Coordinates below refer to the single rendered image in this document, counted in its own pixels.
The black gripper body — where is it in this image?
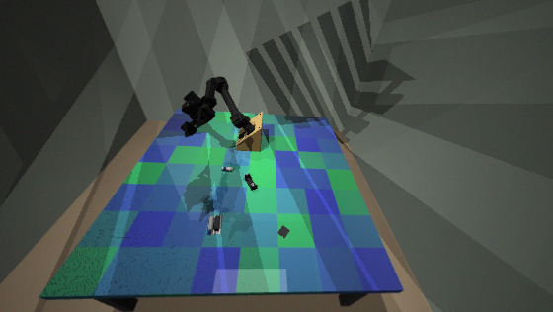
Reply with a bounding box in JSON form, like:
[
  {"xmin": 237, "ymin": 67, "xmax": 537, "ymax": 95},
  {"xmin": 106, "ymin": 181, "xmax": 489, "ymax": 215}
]
[{"xmin": 181, "ymin": 106, "xmax": 215, "ymax": 132}]

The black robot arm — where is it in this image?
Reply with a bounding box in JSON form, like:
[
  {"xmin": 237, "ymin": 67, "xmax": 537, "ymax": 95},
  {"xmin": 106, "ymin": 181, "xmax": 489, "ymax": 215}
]
[{"xmin": 182, "ymin": 77, "xmax": 255, "ymax": 135}]

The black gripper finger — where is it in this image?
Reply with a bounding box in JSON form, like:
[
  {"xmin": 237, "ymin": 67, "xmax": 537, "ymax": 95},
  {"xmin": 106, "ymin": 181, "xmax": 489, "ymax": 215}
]
[
  {"xmin": 196, "ymin": 110, "xmax": 212, "ymax": 128},
  {"xmin": 182, "ymin": 124, "xmax": 196, "ymax": 137}
]

